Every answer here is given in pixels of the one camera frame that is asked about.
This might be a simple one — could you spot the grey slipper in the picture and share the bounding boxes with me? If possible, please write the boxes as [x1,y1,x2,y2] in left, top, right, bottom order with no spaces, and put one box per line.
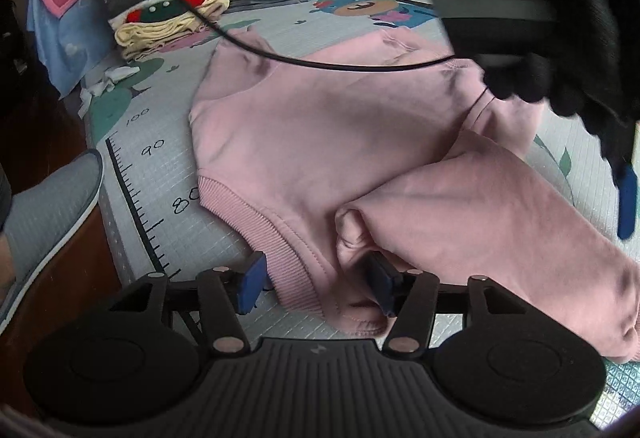
[0,149,105,334]

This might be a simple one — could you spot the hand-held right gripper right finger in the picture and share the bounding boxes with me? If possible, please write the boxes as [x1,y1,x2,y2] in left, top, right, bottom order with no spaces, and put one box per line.
[366,252,529,356]

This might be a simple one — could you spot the person's left hand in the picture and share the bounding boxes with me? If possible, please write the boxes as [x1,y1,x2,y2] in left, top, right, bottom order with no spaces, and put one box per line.
[431,0,627,139]

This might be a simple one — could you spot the white crumpled cloth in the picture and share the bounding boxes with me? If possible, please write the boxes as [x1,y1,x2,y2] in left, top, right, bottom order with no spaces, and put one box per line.
[77,65,141,119]

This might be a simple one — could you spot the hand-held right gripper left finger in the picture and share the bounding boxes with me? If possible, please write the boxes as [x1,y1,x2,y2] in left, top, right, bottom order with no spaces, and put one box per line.
[104,251,268,360]

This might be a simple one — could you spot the black cable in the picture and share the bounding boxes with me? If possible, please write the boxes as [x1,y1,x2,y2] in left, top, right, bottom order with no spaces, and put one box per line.
[70,0,493,98]

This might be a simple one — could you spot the pink sweatshirt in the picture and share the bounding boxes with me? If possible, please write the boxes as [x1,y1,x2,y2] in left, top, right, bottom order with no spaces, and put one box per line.
[189,26,640,364]

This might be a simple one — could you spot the light blue cloth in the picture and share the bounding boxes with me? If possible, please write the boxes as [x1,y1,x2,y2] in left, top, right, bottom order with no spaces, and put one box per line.
[26,0,133,101]

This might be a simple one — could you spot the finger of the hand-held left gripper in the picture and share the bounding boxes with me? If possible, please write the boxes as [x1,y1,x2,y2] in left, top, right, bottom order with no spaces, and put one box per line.
[601,118,640,241]

